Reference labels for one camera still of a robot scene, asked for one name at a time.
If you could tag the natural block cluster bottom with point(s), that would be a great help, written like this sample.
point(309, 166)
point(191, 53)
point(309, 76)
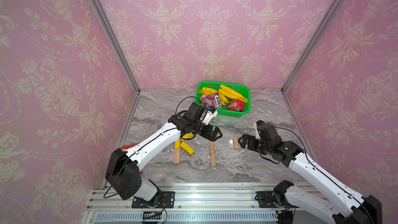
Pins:
point(212, 159)

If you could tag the aluminium front rail frame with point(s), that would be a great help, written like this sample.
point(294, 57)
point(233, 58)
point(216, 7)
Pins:
point(200, 203)

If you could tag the natural wooden block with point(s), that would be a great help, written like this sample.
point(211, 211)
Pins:
point(176, 155)

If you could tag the natural block cluster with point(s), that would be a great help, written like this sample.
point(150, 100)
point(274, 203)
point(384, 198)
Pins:
point(235, 143)
point(212, 159)

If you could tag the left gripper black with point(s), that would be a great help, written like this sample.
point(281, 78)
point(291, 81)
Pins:
point(213, 137)

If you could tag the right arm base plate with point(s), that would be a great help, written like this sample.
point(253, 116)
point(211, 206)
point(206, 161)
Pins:
point(270, 199)

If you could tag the yellow block diagonal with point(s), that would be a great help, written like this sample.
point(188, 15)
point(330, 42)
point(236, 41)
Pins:
point(177, 144)

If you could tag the banana bunch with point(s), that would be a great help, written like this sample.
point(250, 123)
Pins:
point(232, 94)
point(208, 91)

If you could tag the red dragon fruit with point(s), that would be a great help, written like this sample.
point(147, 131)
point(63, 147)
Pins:
point(236, 106)

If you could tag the purple snack packet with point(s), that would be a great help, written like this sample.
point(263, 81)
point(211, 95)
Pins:
point(211, 100)

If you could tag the red snack bag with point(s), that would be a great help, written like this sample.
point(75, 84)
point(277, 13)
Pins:
point(125, 148)

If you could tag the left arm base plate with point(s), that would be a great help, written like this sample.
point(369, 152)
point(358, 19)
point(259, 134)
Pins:
point(164, 199)

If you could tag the banana bunch right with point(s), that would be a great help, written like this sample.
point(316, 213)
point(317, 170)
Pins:
point(232, 94)

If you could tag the green plastic basket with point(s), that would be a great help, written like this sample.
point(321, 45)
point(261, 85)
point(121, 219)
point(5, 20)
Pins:
point(238, 88)

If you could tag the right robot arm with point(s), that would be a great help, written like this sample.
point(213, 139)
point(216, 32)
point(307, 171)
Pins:
point(339, 205)

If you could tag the banana bunch left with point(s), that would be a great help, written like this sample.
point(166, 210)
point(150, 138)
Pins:
point(208, 91)

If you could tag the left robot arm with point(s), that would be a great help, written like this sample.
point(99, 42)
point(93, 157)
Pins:
point(124, 168)

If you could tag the natural block cluster horizontal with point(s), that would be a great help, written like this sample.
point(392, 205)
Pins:
point(212, 147)

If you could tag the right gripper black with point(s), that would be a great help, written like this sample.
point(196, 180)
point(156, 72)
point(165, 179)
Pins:
point(250, 141)

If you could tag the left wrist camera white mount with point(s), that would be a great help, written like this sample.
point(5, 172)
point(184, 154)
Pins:
point(211, 112)

